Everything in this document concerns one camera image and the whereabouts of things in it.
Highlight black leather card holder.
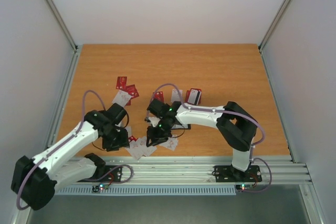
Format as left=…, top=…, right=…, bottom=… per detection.
left=172, top=124, right=191, bottom=130

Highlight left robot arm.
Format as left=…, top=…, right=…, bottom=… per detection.
left=11, top=103, right=129, bottom=210

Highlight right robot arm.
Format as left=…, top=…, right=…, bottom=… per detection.
left=146, top=99, right=257, bottom=182

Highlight red card under pile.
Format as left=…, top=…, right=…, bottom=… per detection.
left=128, top=135, right=138, bottom=143

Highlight white floral cards near holder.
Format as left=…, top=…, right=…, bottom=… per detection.
left=160, top=135, right=178, bottom=151

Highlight white floral card front left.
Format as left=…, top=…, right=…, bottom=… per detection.
left=125, top=126, right=132, bottom=137

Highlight white floral card pile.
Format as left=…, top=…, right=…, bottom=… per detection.
left=125, top=136, right=157, bottom=160

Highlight red card centre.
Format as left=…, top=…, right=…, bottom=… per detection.
left=153, top=91, right=164, bottom=102

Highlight white floral card centre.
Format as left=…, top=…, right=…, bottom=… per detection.
left=171, top=89, right=183, bottom=102

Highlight red card with white card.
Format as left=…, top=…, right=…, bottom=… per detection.
left=185, top=88, right=202, bottom=105

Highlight red card far left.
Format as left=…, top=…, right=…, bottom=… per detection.
left=115, top=76, right=127, bottom=90

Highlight left controller board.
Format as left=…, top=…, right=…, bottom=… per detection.
left=91, top=184, right=110, bottom=193

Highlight controller board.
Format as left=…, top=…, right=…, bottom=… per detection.
left=235, top=184, right=257, bottom=191
left=91, top=184, right=110, bottom=193

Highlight right controller board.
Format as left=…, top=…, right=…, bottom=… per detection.
left=235, top=184, right=257, bottom=191

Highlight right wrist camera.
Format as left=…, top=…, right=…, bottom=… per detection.
left=144, top=116, right=160, bottom=127

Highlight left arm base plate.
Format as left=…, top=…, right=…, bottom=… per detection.
left=79, top=165, right=122, bottom=183

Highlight grey slotted cable duct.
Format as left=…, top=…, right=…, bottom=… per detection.
left=57, top=185, right=236, bottom=196

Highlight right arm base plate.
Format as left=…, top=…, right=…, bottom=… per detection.
left=212, top=165, right=262, bottom=183

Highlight left frame post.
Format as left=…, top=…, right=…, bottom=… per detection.
left=30, top=0, right=79, bottom=53

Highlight frame post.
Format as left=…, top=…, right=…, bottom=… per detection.
left=258, top=0, right=309, bottom=51
left=30, top=0, right=79, bottom=53

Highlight right frame post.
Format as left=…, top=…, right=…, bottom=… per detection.
left=258, top=0, right=309, bottom=51

